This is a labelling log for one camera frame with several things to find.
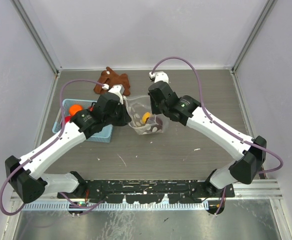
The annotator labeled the yellow peach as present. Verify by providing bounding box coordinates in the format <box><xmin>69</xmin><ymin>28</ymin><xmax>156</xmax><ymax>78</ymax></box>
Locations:
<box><xmin>141</xmin><ymin>112</ymin><xmax>152</xmax><ymax>124</ymax></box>

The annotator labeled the dark purple plum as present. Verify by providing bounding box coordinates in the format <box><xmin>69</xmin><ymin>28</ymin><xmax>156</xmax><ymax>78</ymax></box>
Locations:
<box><xmin>149</xmin><ymin>117</ymin><xmax>163</xmax><ymax>133</ymax></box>

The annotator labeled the clear zip top bag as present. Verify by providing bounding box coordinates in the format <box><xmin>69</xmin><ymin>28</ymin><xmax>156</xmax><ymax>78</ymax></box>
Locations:
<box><xmin>123</xmin><ymin>95</ymin><xmax>169</xmax><ymax>135</ymax></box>

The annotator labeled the orange tangerine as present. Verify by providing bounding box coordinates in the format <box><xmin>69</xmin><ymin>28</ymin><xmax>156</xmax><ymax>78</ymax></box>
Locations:
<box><xmin>69</xmin><ymin>104</ymin><xmax>84</xmax><ymax>117</ymax></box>

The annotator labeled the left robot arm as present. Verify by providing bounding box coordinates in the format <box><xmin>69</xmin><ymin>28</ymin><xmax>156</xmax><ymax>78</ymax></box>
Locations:
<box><xmin>5</xmin><ymin>92</ymin><xmax>131</xmax><ymax>204</ymax></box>

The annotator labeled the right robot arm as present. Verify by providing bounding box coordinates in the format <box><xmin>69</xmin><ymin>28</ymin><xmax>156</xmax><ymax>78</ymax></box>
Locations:
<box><xmin>148</xmin><ymin>81</ymin><xmax>267</xmax><ymax>197</ymax></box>

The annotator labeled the red bell pepper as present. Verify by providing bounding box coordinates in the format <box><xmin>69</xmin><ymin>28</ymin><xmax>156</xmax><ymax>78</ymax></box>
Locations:
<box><xmin>88</xmin><ymin>105</ymin><xmax>94</xmax><ymax>112</ymax></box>

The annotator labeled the light blue plastic basket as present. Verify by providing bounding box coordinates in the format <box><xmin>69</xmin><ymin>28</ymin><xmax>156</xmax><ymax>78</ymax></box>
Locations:
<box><xmin>52</xmin><ymin>98</ymin><xmax>113</xmax><ymax>143</ymax></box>

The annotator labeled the brown cloth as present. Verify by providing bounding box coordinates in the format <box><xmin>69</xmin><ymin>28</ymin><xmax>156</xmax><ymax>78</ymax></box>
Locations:
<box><xmin>97</xmin><ymin>66</ymin><xmax>131</xmax><ymax>96</ymax></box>

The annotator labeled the red apple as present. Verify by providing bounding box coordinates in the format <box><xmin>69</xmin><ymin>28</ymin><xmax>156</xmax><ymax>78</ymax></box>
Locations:
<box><xmin>64</xmin><ymin>115</ymin><xmax>71</xmax><ymax>123</ymax></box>

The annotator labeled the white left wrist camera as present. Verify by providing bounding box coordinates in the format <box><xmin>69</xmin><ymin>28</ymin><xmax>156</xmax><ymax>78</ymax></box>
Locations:
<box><xmin>102</xmin><ymin>84</ymin><xmax>125</xmax><ymax>105</ymax></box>

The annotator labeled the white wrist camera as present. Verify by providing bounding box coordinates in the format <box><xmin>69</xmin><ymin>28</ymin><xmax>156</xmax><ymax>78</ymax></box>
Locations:
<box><xmin>102</xmin><ymin>84</ymin><xmax>125</xmax><ymax>105</ymax></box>
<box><xmin>148</xmin><ymin>71</ymin><xmax>169</xmax><ymax>83</ymax></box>

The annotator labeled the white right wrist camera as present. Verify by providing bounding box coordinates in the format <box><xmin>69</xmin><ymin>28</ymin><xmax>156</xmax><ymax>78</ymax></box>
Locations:
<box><xmin>148</xmin><ymin>71</ymin><xmax>169</xmax><ymax>83</ymax></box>

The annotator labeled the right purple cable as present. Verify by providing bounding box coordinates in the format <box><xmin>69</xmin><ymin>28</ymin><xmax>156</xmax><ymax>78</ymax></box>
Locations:
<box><xmin>149</xmin><ymin>56</ymin><xmax>284</xmax><ymax>216</ymax></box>

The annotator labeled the purple cable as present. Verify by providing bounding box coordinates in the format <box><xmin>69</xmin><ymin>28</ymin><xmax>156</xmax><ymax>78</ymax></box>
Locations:
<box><xmin>0</xmin><ymin>78</ymin><xmax>112</xmax><ymax>216</ymax></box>
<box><xmin>149</xmin><ymin>56</ymin><xmax>284</xmax><ymax>216</ymax></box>

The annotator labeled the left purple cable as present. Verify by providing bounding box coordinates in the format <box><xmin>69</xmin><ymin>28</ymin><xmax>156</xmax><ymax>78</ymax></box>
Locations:
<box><xmin>0</xmin><ymin>78</ymin><xmax>112</xmax><ymax>216</ymax></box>

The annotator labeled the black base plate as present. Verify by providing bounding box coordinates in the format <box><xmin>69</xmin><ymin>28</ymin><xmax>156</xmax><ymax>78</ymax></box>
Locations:
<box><xmin>65</xmin><ymin>180</ymin><xmax>223</xmax><ymax>204</ymax></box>

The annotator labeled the slotted cable duct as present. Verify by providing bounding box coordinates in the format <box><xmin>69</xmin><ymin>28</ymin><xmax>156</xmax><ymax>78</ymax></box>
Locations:
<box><xmin>23</xmin><ymin>201</ymin><xmax>209</xmax><ymax>211</ymax></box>

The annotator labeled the aluminium frame post left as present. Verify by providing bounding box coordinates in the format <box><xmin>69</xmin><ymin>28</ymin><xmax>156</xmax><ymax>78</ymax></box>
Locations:
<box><xmin>10</xmin><ymin>0</ymin><xmax>62</xmax><ymax>75</ymax></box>

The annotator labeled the aluminium frame post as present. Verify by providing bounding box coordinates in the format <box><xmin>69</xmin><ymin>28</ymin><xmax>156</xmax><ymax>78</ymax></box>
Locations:
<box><xmin>10</xmin><ymin>0</ymin><xmax>62</xmax><ymax>75</ymax></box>
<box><xmin>231</xmin><ymin>0</ymin><xmax>277</xmax><ymax>74</ymax></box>

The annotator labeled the aluminium frame post right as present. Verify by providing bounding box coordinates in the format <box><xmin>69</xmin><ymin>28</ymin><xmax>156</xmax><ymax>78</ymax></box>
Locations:
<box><xmin>231</xmin><ymin>0</ymin><xmax>277</xmax><ymax>74</ymax></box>

